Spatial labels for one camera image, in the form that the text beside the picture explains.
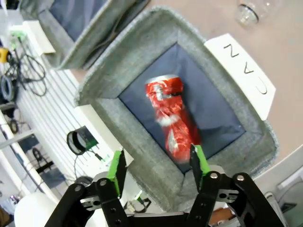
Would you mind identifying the crushed red soda can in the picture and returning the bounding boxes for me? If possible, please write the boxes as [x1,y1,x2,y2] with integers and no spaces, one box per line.
[144,74,202,164]

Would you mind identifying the black cable bundle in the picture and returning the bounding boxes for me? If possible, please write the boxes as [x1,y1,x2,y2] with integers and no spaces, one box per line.
[1,37,48,97]

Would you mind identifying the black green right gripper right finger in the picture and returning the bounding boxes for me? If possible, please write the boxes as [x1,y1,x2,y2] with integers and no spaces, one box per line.
[186,144,285,227]

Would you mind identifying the clear plastic bottle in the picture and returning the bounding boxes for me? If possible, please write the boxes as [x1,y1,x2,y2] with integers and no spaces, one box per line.
[233,0,285,27]

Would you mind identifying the white CAN label card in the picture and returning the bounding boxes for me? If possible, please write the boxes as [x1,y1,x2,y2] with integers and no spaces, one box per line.
[204,33,276,121]

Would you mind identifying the grey felt basket blue bottom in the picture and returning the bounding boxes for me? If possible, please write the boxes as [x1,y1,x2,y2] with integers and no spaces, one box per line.
[74,6,279,212]

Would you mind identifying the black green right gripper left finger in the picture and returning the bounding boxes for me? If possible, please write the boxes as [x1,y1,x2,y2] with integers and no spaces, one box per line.
[44,148,130,227]

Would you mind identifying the black ring camera lens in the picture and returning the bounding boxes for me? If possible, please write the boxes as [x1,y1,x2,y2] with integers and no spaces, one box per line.
[66,129,89,156]

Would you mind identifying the yellow black tool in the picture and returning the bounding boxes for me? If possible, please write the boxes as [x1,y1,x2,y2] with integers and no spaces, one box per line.
[0,47,11,64]

